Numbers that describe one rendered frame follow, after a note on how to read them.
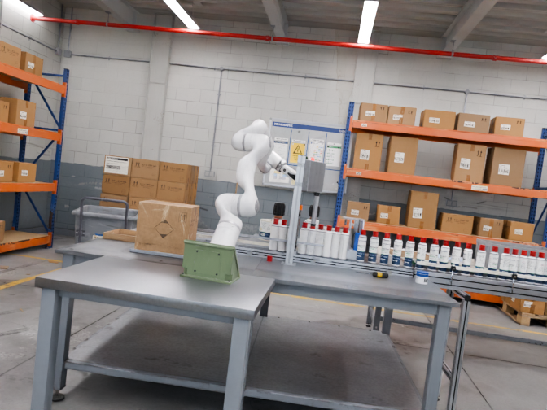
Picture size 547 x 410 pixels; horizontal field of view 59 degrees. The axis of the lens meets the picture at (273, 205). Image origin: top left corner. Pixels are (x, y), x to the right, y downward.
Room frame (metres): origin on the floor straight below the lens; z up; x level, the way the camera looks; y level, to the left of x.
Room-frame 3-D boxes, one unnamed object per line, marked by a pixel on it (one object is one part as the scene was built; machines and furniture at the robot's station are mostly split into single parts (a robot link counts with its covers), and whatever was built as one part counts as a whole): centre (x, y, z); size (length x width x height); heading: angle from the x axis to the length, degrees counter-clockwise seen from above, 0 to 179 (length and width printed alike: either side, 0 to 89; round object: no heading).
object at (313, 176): (2.99, -0.20, 1.38); 0.17 x 0.10 x 0.19; 141
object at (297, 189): (2.93, -0.14, 1.16); 0.04 x 0.04 x 0.67; 86
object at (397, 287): (3.19, 0.02, 0.82); 2.10 x 1.50 x 0.02; 86
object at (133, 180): (6.59, 1.68, 0.70); 1.20 x 0.82 x 1.39; 89
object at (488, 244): (4.19, -2.17, 0.91); 0.60 x 0.40 x 0.22; 87
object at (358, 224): (3.14, -0.53, 1.01); 0.14 x 0.13 x 0.26; 86
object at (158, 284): (2.30, 0.42, 0.81); 0.90 x 0.90 x 0.04; 83
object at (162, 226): (2.80, 0.60, 0.99); 0.30 x 0.24 x 0.27; 89
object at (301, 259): (3.08, -0.10, 0.85); 1.65 x 0.11 x 0.05; 86
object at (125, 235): (3.15, 0.89, 0.85); 0.30 x 0.26 x 0.04; 86
